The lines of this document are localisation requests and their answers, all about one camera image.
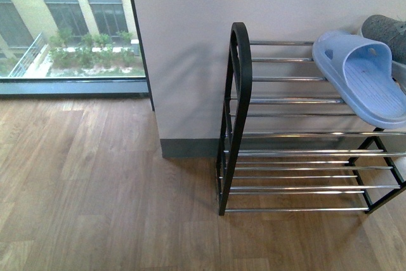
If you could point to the black metal shoe rack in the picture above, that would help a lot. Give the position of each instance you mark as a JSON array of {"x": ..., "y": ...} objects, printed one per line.
[{"x": 288, "y": 141}]

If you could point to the light blue slipper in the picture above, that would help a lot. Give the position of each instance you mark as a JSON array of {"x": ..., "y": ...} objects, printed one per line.
[{"x": 360, "y": 70}]

